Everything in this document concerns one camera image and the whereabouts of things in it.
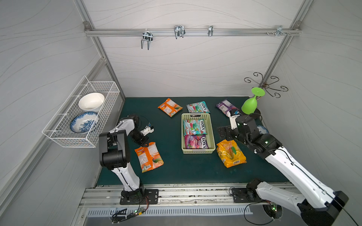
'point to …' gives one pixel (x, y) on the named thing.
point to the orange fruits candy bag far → (170, 107)
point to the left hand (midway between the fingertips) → (160, 121)
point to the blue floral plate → (82, 122)
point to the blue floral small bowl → (262, 129)
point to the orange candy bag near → (149, 157)
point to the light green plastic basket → (209, 136)
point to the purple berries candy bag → (198, 141)
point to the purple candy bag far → (226, 106)
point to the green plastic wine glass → (250, 105)
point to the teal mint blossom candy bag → (194, 126)
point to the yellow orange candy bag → (230, 153)
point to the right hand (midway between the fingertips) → (188, 125)
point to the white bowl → (91, 101)
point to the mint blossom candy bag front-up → (200, 107)
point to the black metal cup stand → (264, 85)
